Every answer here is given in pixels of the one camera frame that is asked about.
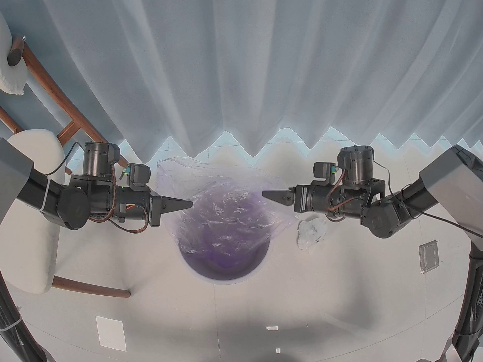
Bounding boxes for blue-green curtain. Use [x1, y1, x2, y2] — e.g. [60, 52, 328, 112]
[0, 0, 144, 165]

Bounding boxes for white curtain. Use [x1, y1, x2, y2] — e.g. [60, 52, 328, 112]
[36, 0, 483, 159]

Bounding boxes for white paper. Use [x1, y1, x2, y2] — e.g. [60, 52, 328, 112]
[296, 218, 327, 255]

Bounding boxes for black cable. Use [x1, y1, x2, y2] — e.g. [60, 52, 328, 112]
[372, 161, 483, 237]
[49, 142, 85, 175]

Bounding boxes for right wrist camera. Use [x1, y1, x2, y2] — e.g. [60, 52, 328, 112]
[312, 161, 337, 186]

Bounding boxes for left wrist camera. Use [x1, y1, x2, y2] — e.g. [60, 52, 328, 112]
[123, 163, 150, 191]

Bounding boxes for purple plastic bag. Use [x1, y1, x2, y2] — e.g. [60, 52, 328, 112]
[156, 157, 299, 280]

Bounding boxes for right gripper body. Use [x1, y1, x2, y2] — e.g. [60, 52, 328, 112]
[294, 184, 343, 216]

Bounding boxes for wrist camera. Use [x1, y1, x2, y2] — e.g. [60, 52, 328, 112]
[312, 161, 337, 186]
[123, 163, 150, 191]

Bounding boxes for white trash bin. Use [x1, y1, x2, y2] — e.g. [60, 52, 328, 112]
[181, 240, 272, 286]

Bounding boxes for wooden chair with cream cushions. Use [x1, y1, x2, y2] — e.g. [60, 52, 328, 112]
[0, 12, 131, 299]

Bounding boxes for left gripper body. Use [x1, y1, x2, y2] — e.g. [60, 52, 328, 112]
[117, 187, 164, 228]

